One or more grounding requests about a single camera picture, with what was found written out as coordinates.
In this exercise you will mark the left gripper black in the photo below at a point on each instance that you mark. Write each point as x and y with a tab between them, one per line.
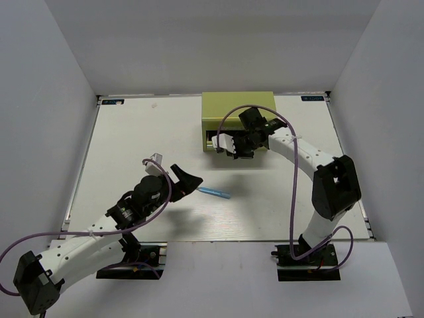
187	183

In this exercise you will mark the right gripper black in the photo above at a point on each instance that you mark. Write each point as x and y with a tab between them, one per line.
239	154

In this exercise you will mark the blue utility knife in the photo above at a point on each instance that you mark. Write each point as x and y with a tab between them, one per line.
214	192

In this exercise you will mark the green metal tool chest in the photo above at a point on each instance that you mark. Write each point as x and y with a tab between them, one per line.
215	105

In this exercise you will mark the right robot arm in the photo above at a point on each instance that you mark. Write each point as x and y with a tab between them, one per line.
335	185

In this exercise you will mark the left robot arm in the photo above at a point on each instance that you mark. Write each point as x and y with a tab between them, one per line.
41	278

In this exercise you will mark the right blue table label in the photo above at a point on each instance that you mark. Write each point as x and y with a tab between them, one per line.
312	98

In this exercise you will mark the blue table label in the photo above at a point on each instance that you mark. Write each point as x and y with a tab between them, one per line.
312	98
112	102

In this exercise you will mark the left blue table label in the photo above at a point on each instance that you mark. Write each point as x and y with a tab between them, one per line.
112	102

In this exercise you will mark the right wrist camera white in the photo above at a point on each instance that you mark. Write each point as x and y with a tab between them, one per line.
223	142

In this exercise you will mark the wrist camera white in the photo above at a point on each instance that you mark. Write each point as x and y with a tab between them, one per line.
223	142
152	164

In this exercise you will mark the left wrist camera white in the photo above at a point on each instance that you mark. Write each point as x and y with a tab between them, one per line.
152	164

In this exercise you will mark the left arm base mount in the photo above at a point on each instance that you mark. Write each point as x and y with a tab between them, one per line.
146	262

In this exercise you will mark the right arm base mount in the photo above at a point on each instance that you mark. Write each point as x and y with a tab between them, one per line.
317	267

